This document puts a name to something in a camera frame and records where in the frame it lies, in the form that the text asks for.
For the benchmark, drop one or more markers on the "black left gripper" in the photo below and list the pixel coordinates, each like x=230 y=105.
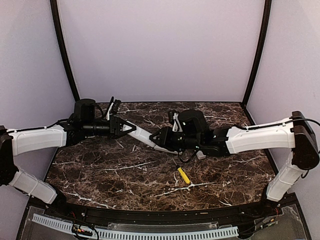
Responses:
x=120 y=133

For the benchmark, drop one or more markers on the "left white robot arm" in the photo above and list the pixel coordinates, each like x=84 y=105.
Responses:
x=17 y=143

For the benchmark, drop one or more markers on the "slim white QR-code remote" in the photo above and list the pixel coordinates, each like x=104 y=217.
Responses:
x=200 y=155

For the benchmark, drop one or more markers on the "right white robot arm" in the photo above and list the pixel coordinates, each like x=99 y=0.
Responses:
x=294 y=133

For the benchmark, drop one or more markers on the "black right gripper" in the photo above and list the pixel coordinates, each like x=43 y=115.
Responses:
x=166 y=143

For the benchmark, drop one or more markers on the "white slotted cable duct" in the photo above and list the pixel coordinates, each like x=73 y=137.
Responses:
x=117 y=231

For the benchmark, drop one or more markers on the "white remote with battery bay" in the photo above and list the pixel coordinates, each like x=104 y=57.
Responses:
x=144 y=137

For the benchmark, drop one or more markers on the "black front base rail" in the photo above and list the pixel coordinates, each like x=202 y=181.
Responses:
x=239 y=214

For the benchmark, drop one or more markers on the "white battery cover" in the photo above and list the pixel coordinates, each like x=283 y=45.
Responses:
x=165 y=149

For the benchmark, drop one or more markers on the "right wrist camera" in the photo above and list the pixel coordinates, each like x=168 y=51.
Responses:
x=178 y=124

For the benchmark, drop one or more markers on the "black enclosure frame post left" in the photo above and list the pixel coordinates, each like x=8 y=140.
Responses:
x=63 y=49

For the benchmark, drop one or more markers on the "yellow handled screwdriver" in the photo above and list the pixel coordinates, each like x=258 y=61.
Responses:
x=182 y=173

